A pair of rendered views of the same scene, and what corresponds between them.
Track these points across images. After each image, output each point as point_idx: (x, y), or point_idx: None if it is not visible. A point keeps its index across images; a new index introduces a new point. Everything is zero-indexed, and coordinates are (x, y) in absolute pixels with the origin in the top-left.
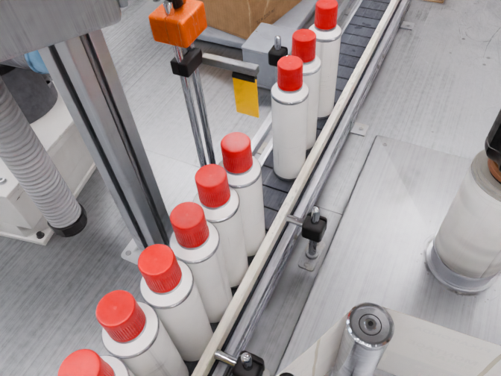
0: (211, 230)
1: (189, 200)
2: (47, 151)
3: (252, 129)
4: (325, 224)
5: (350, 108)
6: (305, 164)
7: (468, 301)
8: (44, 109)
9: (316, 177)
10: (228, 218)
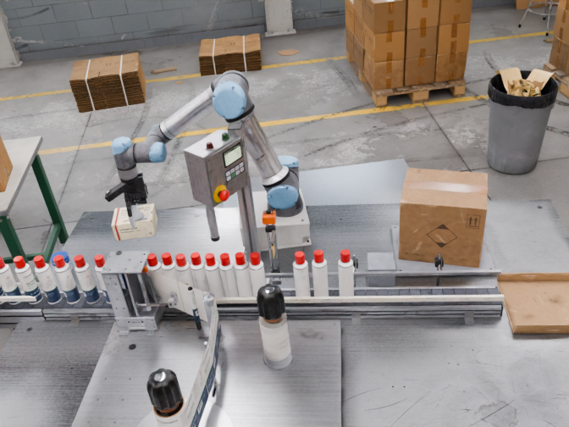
0: (229, 266)
1: (282, 281)
2: (264, 227)
3: (334, 285)
4: None
5: (355, 307)
6: (299, 296)
7: (262, 363)
8: (284, 215)
9: (303, 307)
10: (236, 268)
